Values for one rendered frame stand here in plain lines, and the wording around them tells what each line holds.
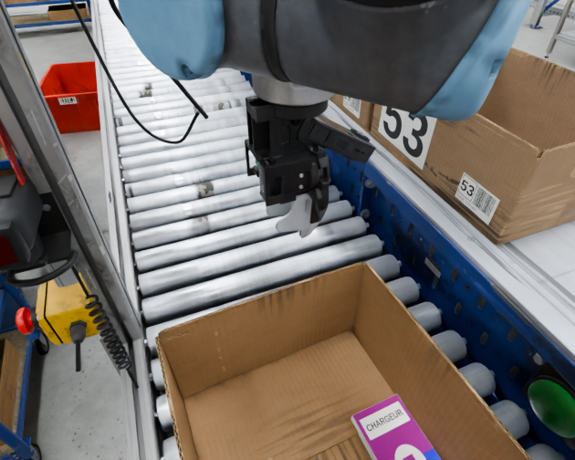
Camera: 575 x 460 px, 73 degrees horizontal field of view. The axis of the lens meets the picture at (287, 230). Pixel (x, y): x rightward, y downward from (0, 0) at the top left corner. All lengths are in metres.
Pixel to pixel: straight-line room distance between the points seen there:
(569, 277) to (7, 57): 0.73
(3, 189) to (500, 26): 0.43
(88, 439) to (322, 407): 1.04
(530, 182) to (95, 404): 1.41
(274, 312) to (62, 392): 1.20
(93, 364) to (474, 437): 1.38
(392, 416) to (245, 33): 0.50
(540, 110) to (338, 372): 0.67
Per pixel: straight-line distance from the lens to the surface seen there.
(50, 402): 1.65
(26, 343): 1.64
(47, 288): 0.67
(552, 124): 0.96
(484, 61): 0.20
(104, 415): 1.55
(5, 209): 0.44
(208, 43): 0.25
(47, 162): 0.51
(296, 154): 0.45
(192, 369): 0.57
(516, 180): 0.64
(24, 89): 0.46
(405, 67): 0.21
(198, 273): 0.79
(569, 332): 0.62
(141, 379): 0.68
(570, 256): 0.75
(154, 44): 0.28
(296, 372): 0.63
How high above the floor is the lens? 1.31
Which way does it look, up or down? 42 degrees down
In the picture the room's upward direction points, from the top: straight up
